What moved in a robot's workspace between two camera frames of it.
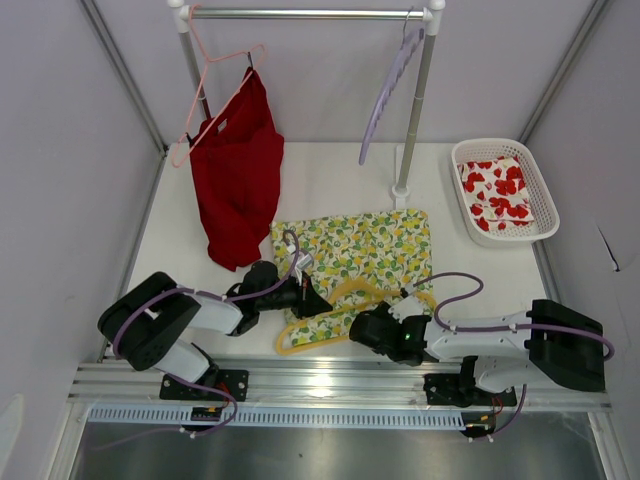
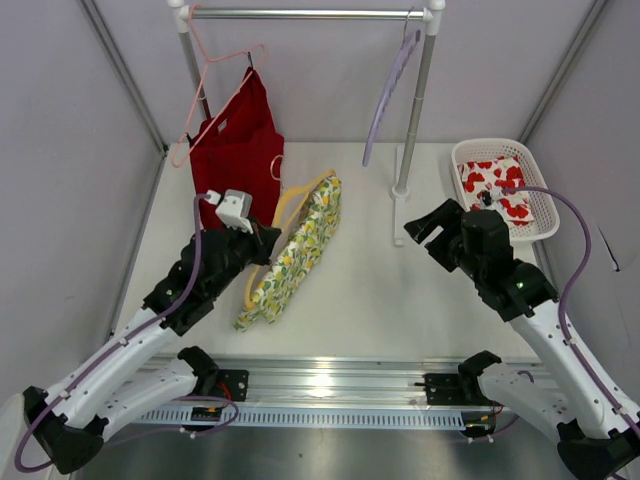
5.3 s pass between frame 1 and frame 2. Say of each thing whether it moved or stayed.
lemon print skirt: moved
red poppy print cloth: stayed
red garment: stayed
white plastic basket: stayed
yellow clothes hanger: moved
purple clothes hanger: stayed
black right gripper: moved
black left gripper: moved
